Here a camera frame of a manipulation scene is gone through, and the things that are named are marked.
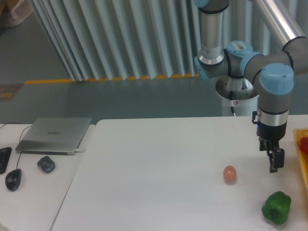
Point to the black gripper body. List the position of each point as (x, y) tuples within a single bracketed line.
[(270, 135)]

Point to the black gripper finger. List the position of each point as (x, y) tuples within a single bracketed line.
[(269, 154), (277, 159)]

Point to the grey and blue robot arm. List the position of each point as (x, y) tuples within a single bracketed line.
[(243, 72)]

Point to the red pepper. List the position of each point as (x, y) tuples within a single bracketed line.
[(303, 145)]

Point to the green bell pepper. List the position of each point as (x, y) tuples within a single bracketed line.
[(276, 207)]

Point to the yellow tray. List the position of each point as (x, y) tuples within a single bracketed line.
[(303, 158)]

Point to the brown egg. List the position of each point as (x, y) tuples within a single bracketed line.
[(230, 174)]

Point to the white folding partition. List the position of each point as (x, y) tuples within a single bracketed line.
[(122, 38)]

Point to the silver laptop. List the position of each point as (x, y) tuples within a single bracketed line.
[(54, 135)]

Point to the dark grey small case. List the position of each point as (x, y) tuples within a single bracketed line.
[(46, 164)]

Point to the black computer mouse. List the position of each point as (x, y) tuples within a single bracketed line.
[(13, 179)]

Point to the black keyboard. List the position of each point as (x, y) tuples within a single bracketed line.
[(4, 158)]

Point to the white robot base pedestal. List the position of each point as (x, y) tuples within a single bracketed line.
[(237, 101)]

